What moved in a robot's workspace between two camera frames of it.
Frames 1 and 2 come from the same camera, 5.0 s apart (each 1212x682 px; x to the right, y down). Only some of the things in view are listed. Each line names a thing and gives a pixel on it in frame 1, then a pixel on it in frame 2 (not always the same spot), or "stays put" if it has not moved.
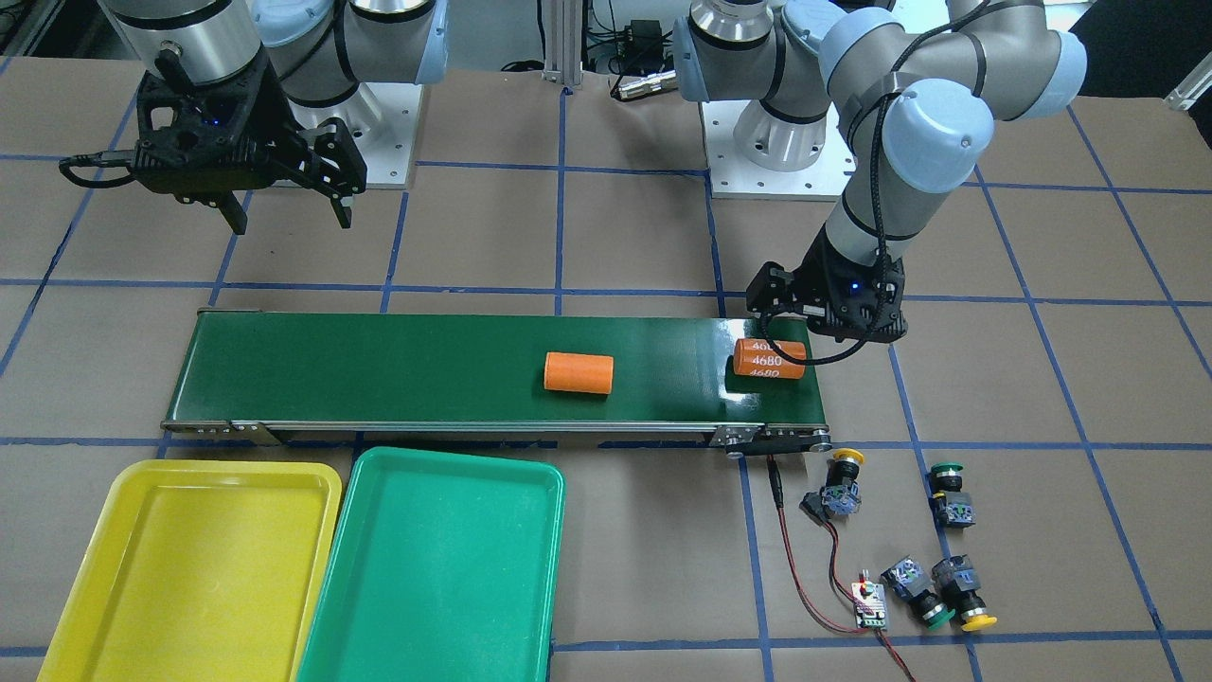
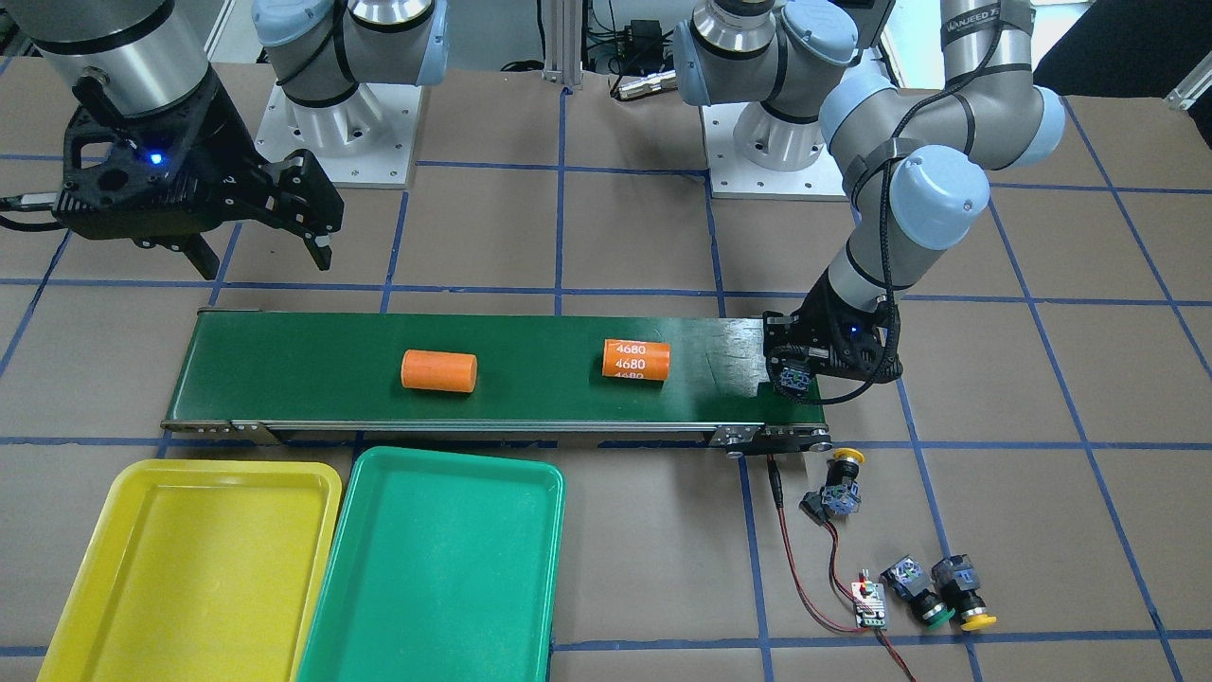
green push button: [953, 506] → [793, 384]
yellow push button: [956, 580] stays put
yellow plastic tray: [198, 571] stays put
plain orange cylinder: [579, 372] → [439, 370]
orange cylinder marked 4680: [756, 357] → [637, 359]
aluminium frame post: [563, 43] stays put
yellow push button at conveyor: [841, 493] stays put
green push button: [908, 581] stays put
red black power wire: [801, 585] stays put
